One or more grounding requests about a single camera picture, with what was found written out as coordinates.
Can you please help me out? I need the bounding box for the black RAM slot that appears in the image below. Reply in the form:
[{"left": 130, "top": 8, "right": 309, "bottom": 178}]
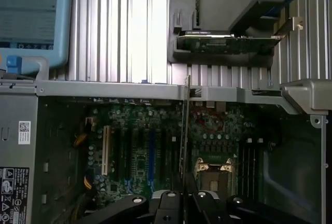
[
  {"left": 244, "top": 137, "right": 251, "bottom": 196},
  {"left": 239, "top": 137, "right": 245, "bottom": 196},
  {"left": 254, "top": 137, "right": 261, "bottom": 196},
  {"left": 249, "top": 137, "right": 256, "bottom": 196},
  {"left": 170, "top": 134, "right": 179, "bottom": 186}
]

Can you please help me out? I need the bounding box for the metal CPU socket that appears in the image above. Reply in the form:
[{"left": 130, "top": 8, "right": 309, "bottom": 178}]
[{"left": 194, "top": 156, "right": 236, "bottom": 197}]

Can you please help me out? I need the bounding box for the long black expansion slot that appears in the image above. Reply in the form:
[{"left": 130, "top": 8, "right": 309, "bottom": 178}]
[{"left": 160, "top": 127, "right": 168, "bottom": 186}]

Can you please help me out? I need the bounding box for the blue expansion slot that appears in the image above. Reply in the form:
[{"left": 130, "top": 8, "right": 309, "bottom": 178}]
[{"left": 149, "top": 127, "right": 157, "bottom": 186}]

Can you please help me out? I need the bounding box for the green Dell motherboard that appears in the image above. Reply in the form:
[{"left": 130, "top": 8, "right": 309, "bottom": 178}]
[{"left": 77, "top": 99, "right": 265, "bottom": 209}]

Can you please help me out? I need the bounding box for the short black expansion slot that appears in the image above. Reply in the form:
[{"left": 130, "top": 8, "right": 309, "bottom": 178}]
[{"left": 136, "top": 128, "right": 144, "bottom": 183}]

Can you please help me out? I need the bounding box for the white expansion slot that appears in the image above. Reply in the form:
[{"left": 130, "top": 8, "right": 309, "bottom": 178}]
[{"left": 102, "top": 124, "right": 111, "bottom": 176}]

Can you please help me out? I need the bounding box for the grey metal PC case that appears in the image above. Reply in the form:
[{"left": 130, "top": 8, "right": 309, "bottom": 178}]
[{"left": 0, "top": 55, "right": 332, "bottom": 224}]

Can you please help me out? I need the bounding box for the green expansion card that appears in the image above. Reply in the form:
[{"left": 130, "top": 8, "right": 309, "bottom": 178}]
[{"left": 177, "top": 16, "right": 305, "bottom": 55}]

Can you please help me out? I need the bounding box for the silver power supply with label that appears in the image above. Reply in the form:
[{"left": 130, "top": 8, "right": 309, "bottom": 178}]
[{"left": 0, "top": 93, "right": 39, "bottom": 224}]

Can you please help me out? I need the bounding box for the grey plastic parts rack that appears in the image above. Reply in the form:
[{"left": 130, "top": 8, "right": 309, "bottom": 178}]
[{"left": 165, "top": 0, "right": 288, "bottom": 66}]

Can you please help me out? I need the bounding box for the blue plastic block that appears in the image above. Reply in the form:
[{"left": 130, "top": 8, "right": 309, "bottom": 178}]
[{"left": 6, "top": 55, "right": 23, "bottom": 74}]

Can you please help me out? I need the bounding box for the yellow black power wire bundle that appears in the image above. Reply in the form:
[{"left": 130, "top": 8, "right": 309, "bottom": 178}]
[{"left": 72, "top": 128, "right": 95, "bottom": 209}]

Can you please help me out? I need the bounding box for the thin red wire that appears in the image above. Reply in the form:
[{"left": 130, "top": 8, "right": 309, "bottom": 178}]
[{"left": 193, "top": 110, "right": 225, "bottom": 133}]

